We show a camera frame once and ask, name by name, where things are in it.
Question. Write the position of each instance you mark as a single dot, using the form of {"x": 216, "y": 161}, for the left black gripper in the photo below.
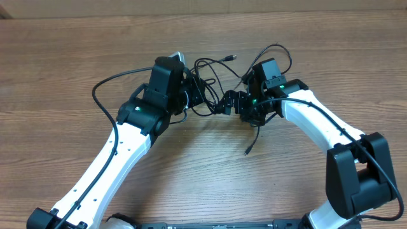
{"x": 195, "y": 86}

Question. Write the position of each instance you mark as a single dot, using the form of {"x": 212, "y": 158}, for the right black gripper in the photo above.
{"x": 240, "y": 97}

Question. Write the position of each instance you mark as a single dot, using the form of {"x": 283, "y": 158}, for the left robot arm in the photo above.
{"x": 140, "y": 120}

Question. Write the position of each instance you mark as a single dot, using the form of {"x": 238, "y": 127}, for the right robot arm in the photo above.
{"x": 359, "y": 172}

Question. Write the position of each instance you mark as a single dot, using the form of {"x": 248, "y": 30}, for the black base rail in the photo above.
{"x": 120, "y": 221}

